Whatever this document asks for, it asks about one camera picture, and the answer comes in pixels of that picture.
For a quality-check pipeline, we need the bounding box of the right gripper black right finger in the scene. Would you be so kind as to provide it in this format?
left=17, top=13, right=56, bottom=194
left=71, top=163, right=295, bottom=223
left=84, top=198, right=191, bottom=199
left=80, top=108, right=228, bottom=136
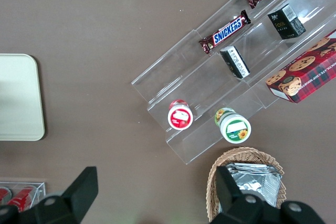
left=209, top=165, right=284, bottom=224

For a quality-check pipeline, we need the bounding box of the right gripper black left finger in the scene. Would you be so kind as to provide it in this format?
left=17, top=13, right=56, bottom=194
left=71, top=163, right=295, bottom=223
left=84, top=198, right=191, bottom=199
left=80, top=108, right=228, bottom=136
left=18, top=166, right=99, bottom=224

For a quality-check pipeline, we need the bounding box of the aluminium foil tray stack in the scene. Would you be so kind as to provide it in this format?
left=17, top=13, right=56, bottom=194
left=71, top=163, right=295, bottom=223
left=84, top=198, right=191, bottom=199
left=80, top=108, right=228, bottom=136
left=222, top=163, right=285, bottom=209

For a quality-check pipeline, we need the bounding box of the light wicker basket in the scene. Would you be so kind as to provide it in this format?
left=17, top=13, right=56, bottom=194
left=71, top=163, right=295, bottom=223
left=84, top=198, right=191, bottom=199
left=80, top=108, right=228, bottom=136
left=206, top=146, right=288, bottom=223

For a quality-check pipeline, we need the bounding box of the beige plastic tray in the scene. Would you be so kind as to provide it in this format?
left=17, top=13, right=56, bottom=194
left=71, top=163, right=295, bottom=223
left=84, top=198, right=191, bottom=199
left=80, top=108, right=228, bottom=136
left=0, top=53, right=46, bottom=142

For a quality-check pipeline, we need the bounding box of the clear acrylic bottle rack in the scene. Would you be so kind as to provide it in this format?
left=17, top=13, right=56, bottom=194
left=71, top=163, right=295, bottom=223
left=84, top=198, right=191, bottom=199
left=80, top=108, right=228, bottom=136
left=0, top=180, right=47, bottom=213

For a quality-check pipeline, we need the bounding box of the green lid yogurt cup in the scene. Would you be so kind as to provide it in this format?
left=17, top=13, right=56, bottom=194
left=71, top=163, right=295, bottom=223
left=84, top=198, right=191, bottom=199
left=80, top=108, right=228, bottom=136
left=214, top=107, right=252, bottom=144

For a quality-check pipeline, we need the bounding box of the red lid yogurt cup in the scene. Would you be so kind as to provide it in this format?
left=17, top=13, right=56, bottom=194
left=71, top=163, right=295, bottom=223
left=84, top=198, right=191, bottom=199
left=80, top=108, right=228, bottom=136
left=167, top=99, right=194, bottom=131

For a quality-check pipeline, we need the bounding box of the clear acrylic step stand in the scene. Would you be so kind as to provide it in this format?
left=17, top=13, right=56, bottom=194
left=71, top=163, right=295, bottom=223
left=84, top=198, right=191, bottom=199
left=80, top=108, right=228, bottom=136
left=131, top=0, right=336, bottom=166

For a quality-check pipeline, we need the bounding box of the small black carton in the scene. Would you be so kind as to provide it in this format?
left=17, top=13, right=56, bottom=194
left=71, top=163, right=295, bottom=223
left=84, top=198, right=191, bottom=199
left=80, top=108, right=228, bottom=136
left=267, top=3, right=307, bottom=40
left=219, top=45, right=251, bottom=79

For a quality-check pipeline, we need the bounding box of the red tartan cookie box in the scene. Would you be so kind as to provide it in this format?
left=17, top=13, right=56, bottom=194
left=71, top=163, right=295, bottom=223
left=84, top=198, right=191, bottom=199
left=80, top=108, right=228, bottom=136
left=265, top=30, right=336, bottom=104

